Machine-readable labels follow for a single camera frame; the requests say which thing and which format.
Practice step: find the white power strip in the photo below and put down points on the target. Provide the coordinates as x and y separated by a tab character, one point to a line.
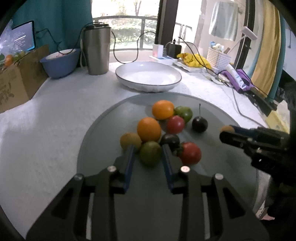
164	60

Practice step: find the blue plastic bowl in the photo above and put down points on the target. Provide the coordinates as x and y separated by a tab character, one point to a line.
60	64

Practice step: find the white desk lamp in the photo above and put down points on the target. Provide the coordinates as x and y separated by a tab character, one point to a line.
246	33

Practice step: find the large orange front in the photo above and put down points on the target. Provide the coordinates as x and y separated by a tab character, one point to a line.
149	129

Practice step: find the small dark plum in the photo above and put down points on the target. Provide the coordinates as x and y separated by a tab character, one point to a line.
171	140

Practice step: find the yellow brown kiwi fruit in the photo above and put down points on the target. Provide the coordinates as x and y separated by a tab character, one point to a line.
227	128

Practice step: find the white charger plug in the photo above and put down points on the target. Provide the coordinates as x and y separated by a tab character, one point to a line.
157	50

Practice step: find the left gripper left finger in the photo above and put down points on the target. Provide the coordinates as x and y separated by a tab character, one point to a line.
65	218

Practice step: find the round grey glass mat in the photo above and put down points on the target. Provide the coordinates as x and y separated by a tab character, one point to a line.
148	210

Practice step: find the tablet with lit screen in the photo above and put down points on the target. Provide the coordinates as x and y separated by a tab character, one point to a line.
24	36

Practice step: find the black power adapter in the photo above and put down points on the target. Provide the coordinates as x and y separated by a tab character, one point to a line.
173	49

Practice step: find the white blue tube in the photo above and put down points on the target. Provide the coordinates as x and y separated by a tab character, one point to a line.
236	77

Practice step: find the white perforated basket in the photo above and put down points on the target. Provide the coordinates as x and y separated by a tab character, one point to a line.
218	59

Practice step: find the large orange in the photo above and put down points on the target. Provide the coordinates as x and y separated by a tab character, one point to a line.
163	110
149	129

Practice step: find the small yellow orange fruit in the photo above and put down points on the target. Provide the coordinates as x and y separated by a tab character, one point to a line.
130	139

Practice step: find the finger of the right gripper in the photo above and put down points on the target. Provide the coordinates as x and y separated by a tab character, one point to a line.
238	140
245	130

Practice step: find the large orange back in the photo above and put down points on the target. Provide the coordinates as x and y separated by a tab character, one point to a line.
163	110

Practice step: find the red tomato with stem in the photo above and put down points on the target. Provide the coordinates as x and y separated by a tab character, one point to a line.
189	153

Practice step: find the clear plastic fruit bag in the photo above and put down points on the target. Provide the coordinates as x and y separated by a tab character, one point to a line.
10	52

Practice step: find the dark plum with stem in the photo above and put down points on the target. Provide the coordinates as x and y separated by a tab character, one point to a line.
199	124

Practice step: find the green tomato front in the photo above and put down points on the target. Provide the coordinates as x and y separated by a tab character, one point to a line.
150	153

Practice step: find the red tomato small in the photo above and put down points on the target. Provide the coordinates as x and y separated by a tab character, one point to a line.
175	124

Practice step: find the white oval serving plate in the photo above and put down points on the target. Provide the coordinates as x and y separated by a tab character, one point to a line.
147	76

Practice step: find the yellow curtain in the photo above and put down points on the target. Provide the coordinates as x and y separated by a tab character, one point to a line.
265	68

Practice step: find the green tomato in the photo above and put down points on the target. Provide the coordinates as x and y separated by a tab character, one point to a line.
150	153
184	112

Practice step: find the teal curtain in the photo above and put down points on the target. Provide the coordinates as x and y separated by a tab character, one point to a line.
57	23

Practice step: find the green tomato back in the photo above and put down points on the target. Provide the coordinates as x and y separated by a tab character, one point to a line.
184	112

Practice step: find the balcony metal railing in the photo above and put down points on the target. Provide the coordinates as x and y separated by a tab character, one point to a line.
130	32

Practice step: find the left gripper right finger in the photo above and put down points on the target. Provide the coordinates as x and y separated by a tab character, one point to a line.
211	208

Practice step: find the stainless steel tumbler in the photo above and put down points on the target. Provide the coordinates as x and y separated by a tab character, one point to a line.
96	47

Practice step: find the hanging light blue towel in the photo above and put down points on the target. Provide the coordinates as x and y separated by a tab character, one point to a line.
224	20

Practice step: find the brown cardboard box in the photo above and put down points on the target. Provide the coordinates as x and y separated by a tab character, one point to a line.
22	79

